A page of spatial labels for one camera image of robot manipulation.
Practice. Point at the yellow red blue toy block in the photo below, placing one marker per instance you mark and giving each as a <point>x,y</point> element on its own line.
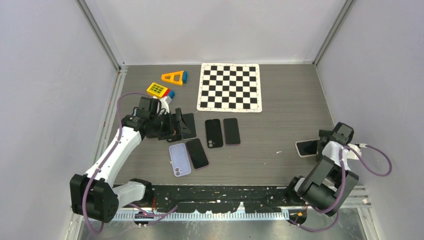
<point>159,91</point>

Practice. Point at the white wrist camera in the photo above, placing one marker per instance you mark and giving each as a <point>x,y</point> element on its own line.
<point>355,151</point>
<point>165,104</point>

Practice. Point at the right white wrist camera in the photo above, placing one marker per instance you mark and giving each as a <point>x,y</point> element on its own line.
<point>355,151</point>

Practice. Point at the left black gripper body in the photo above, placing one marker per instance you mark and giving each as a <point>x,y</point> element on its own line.
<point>167,128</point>

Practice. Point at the black white checkerboard mat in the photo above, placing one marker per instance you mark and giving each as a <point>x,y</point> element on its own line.
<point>229,87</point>

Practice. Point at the pink edged bare phone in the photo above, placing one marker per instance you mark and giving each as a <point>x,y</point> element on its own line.
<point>197,154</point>

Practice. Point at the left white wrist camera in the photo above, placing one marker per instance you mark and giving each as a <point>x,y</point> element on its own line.
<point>165,104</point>

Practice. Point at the purple edged bare phone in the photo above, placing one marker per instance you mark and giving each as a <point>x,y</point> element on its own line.
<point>231,132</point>

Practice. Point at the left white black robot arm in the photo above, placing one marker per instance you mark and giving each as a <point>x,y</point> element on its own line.
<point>94,194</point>

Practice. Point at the lavender phone case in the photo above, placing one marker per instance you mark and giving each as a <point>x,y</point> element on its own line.
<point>179,160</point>

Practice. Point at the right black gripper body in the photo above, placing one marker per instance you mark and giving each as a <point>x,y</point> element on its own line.
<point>319,154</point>

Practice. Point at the orange triangle toy block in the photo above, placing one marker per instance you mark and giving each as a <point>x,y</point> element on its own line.
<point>177,77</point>

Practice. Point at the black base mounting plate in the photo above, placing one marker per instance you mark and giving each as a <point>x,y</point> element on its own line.
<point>220,199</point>

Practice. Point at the white edged bare phone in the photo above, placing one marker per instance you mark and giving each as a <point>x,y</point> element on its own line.
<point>191,126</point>

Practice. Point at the phone with pink edge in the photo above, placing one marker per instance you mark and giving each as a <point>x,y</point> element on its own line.
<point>307,148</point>

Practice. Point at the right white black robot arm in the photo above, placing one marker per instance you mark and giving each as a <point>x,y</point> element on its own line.
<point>330,182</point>

